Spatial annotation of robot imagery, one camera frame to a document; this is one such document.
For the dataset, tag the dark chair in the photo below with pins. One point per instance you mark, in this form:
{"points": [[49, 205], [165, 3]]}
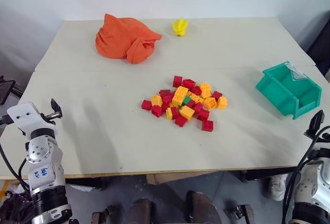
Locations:
{"points": [[321, 43]]}

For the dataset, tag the white shoe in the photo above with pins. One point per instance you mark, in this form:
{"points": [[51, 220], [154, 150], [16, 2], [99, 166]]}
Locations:
{"points": [[277, 186]]}

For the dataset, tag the dark red bag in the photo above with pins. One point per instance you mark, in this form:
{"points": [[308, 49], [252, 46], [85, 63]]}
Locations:
{"points": [[15, 208]]}

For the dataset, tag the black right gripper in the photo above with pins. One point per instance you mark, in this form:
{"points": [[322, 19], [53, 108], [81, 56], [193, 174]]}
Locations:
{"points": [[322, 132]]}

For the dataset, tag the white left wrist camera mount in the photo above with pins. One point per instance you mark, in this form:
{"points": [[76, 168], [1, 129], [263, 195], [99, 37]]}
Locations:
{"points": [[24, 117]]}

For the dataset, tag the yellow ribbed plastic toy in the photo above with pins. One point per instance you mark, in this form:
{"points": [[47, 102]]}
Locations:
{"points": [[180, 26]]}

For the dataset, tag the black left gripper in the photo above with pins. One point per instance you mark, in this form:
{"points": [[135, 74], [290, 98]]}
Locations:
{"points": [[49, 117]]}

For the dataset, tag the green plastic building brick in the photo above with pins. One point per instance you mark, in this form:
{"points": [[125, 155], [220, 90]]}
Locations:
{"points": [[186, 100]]}

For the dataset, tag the green plastic storage bin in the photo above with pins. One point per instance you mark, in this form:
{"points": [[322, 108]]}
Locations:
{"points": [[286, 97]]}

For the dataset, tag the clear label on bin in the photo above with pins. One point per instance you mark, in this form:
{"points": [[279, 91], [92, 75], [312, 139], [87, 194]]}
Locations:
{"points": [[296, 74]]}

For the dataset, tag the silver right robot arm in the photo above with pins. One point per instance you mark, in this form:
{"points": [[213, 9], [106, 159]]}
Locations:
{"points": [[313, 190]]}

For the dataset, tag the black table frame bar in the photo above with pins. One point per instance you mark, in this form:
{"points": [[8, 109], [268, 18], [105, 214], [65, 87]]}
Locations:
{"points": [[87, 182]]}

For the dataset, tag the crumpled orange cloth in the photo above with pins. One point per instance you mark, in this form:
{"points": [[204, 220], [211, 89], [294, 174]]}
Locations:
{"points": [[121, 40]]}

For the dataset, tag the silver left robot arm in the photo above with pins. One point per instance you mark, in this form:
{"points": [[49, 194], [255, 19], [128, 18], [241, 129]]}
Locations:
{"points": [[43, 167]]}

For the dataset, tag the dark brown rounded shape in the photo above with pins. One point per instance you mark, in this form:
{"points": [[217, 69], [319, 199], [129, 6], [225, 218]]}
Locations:
{"points": [[201, 208], [141, 212]]}

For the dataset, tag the black metal stand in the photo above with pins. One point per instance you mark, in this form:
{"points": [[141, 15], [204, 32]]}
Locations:
{"points": [[6, 88]]}

